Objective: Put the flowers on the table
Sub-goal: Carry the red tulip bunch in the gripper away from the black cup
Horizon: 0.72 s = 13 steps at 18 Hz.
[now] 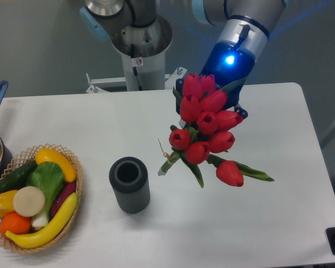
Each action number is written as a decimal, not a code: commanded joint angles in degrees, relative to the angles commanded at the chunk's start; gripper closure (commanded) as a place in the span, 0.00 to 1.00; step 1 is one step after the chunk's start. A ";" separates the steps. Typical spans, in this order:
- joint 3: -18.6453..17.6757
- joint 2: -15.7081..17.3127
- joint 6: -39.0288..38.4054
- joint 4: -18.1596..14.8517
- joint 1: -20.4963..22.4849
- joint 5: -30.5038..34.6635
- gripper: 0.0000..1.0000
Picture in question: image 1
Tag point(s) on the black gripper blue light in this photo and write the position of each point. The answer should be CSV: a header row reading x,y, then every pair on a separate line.
x,y
229,66

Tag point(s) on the red tulip bouquet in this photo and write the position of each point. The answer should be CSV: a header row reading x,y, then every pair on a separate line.
x,y
205,132

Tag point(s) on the yellow banana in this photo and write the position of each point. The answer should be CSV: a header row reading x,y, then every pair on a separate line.
x,y
51,230

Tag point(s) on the dark grey ribbed vase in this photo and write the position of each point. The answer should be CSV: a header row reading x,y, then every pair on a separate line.
x,y
129,179

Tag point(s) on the green bok choy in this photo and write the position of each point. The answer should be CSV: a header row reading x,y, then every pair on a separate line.
x,y
49,178

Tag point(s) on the yellow bell pepper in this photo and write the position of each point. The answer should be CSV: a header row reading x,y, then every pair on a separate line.
x,y
6,202

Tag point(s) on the beige round disc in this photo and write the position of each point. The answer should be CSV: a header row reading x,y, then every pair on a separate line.
x,y
28,201

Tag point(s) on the green cucumber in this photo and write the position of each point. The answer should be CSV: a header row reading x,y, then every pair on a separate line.
x,y
16,179

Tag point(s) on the woven wicker basket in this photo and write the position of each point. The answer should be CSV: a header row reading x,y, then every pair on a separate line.
x,y
28,156

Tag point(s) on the purple eggplant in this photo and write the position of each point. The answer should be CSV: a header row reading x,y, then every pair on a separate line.
x,y
65,192

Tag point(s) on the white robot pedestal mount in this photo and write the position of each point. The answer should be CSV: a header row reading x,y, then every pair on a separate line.
x,y
142,51

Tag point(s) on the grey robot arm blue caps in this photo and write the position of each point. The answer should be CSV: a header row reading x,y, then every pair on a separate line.
x,y
247,25

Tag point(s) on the orange fruit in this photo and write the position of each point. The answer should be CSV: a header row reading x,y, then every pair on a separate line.
x,y
15,223

